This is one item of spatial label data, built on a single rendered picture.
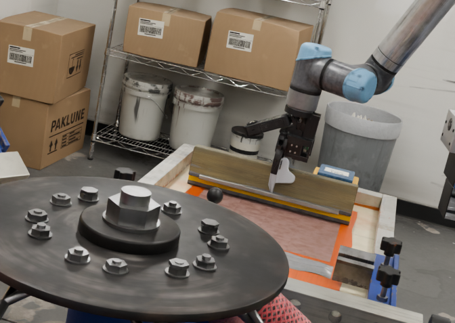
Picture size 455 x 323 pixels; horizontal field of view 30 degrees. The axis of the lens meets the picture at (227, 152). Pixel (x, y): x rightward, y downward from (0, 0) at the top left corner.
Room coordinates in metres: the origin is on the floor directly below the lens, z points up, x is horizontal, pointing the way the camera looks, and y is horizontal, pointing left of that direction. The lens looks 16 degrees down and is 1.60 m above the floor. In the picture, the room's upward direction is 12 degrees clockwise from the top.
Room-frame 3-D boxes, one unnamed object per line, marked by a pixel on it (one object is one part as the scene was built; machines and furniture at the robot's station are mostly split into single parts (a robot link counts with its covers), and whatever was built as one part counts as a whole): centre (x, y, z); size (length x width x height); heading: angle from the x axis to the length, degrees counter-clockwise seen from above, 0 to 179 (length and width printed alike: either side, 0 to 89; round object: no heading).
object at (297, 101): (1.93, -0.15, 1.22); 0.08 x 0.08 x 0.05
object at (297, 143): (1.93, -0.15, 1.14); 0.09 x 0.08 x 0.12; 81
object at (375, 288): (1.46, -0.34, 0.97); 0.30 x 0.05 x 0.07; 170
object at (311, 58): (1.93, -0.15, 1.30); 0.09 x 0.08 x 0.11; 58
